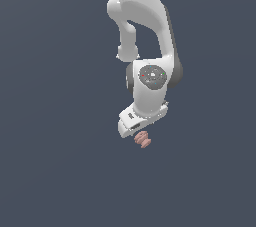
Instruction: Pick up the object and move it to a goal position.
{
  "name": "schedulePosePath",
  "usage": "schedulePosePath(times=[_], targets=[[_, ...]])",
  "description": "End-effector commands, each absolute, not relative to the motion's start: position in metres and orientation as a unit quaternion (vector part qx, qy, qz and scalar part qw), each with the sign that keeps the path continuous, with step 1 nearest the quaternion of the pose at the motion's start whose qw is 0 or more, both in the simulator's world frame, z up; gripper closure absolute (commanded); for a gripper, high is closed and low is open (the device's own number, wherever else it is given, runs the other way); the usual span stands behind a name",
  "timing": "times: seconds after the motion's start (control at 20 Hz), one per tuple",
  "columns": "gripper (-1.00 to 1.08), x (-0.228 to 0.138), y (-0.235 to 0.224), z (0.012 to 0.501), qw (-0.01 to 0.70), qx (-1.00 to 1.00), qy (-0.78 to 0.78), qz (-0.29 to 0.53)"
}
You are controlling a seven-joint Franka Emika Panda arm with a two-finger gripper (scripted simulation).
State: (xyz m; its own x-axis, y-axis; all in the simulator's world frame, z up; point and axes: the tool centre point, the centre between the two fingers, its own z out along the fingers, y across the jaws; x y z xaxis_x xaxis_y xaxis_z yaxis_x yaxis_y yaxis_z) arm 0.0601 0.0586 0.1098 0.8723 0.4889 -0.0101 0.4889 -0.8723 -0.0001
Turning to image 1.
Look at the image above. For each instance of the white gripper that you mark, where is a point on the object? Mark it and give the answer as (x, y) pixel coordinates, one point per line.
(133, 121)

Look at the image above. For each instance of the small pink ridged object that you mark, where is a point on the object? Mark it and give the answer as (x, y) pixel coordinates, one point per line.
(142, 139)

